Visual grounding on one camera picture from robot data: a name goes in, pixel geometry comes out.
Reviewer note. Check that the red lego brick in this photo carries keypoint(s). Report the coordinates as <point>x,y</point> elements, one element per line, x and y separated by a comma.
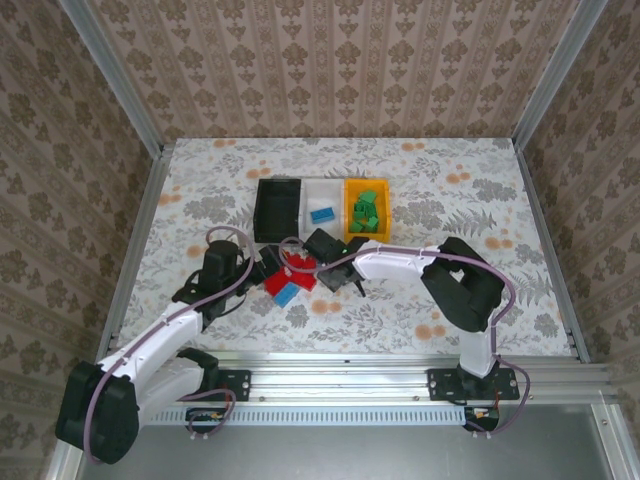
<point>276,282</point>
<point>306,282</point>
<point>300,262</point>

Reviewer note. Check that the blue lego brick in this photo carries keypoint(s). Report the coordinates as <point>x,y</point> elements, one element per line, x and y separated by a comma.
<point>322,214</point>
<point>285,295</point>

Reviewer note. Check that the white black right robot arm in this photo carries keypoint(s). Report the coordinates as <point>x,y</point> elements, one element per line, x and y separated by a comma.
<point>390,262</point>

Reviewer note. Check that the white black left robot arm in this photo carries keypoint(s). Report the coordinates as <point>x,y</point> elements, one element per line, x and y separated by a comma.
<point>160,335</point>

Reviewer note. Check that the white plastic bin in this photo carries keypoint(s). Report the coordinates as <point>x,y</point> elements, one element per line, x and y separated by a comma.
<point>322,197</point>

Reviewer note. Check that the black plastic bin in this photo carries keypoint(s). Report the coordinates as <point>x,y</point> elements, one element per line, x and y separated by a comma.
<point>277,210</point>

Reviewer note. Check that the orange plastic bin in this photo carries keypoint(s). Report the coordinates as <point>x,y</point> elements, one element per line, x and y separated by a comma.
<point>382,215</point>

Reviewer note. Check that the floral patterned table cover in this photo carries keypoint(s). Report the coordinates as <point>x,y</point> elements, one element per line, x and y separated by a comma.
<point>450,210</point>

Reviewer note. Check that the grey metal shelf plate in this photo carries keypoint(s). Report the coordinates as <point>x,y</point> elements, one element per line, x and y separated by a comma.
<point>350,455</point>

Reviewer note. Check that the aluminium table side rail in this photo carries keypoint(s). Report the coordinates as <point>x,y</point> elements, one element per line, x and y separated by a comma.
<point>541,225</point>
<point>136,250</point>

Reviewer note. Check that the aluminium mounting rail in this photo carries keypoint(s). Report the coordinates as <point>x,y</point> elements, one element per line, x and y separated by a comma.
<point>340,380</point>

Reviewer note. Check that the aluminium frame post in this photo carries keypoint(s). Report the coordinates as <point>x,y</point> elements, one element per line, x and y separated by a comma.
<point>556,75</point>
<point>114,75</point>

